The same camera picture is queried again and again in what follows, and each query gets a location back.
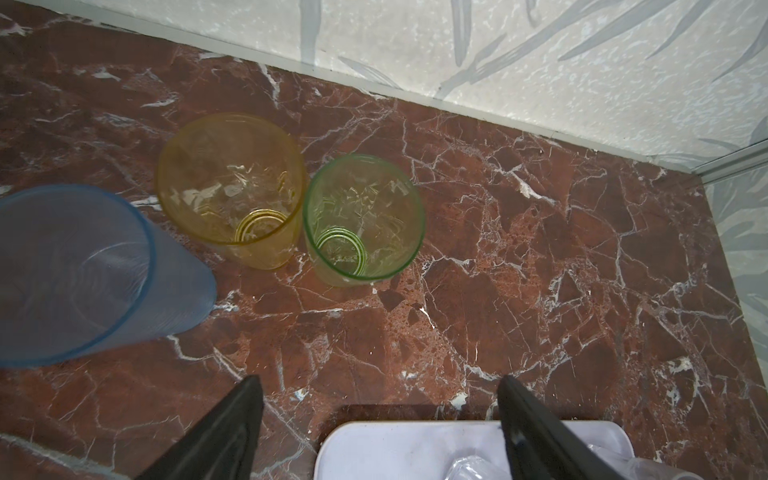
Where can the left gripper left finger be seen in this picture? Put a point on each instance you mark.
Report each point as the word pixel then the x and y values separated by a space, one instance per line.
pixel 222 444

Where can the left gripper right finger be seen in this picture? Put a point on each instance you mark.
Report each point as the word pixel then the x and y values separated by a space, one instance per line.
pixel 538 445

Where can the lilac plastic tray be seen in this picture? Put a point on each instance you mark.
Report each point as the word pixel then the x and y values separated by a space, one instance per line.
pixel 426 449

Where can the clear cup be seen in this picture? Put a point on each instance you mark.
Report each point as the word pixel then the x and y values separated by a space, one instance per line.
pixel 640 468
pixel 474 467

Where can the grey-blue plastic cup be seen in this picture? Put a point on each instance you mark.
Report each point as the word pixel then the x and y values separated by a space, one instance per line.
pixel 83 271

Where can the yellow plastic cup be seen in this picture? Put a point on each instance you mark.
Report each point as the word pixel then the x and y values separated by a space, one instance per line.
pixel 237 183

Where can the light green plastic cup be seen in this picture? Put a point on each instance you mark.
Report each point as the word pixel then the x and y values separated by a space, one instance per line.
pixel 363 220

